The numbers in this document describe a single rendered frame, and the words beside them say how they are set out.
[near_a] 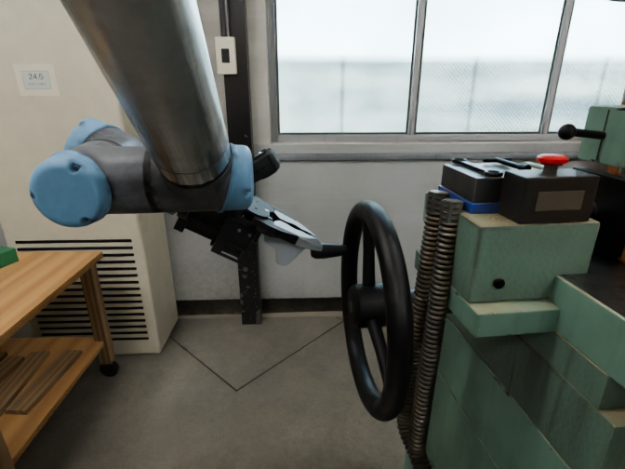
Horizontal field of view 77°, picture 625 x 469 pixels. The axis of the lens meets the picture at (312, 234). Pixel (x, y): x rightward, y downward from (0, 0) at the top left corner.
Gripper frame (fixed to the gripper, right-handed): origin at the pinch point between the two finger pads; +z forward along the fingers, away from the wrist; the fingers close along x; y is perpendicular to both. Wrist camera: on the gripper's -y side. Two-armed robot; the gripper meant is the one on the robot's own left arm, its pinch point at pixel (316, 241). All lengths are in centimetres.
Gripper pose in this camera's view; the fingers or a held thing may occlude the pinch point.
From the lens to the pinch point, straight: 60.1
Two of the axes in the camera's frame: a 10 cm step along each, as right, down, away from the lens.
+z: 8.6, 4.3, 2.7
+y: -5.0, 8.1, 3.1
